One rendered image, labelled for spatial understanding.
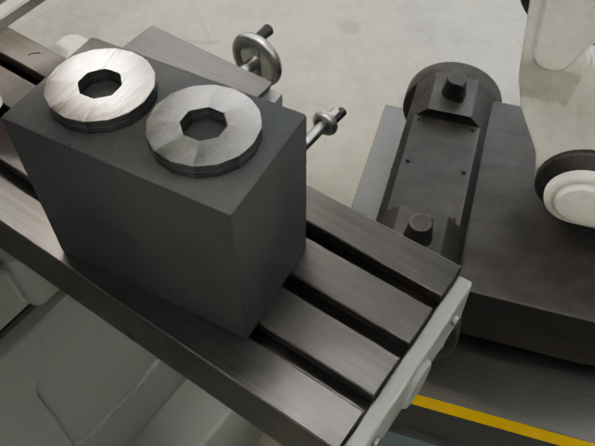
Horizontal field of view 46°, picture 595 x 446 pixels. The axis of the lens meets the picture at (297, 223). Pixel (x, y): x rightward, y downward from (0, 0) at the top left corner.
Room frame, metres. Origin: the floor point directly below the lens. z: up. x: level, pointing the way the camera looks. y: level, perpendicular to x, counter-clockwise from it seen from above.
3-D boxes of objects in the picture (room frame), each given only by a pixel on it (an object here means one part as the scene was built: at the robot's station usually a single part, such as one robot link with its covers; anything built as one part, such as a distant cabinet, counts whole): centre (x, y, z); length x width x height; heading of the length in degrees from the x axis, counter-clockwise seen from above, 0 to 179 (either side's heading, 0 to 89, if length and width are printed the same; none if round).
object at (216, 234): (0.42, 0.12, 1.03); 0.22 x 0.12 x 0.20; 62
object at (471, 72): (1.09, -0.32, 0.50); 0.20 x 0.05 x 0.20; 72
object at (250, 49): (1.05, 0.10, 0.63); 0.16 x 0.12 x 0.12; 144
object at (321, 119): (1.00, -0.03, 0.51); 0.22 x 0.06 x 0.06; 144
